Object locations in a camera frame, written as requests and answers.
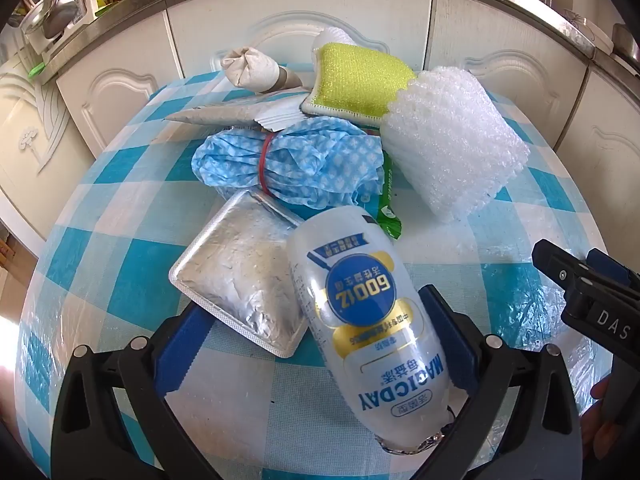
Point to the cardboard tube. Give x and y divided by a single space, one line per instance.
287 80

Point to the white cabinet door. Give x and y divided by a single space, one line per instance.
500 45
600 160
225 25
120 75

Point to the green snack wrapper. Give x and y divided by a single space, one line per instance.
387 210

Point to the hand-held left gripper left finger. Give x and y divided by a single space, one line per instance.
175 355

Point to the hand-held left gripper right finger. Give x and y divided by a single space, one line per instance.
462 370

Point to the blue white checked tablecloth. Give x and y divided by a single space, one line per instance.
150 240

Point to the person's right hand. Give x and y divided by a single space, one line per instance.
600 402

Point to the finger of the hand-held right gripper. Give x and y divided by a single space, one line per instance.
555 265
607 267

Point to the white plastic bottle blue label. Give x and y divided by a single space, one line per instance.
360 320

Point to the red rubber band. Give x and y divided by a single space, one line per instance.
263 160

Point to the white patterned bowl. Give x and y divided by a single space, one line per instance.
589 30

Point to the blue patterned cloth bundle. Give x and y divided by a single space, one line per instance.
310 160

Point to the white ribbed foam piece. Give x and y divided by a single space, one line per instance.
340 37

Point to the yellow green sponge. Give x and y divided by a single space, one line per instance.
350 80

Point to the green plastic clip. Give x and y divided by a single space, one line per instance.
36 69

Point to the white pleated paper liners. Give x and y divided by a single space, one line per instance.
280 116

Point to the white foam net sleeve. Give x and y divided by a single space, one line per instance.
450 145

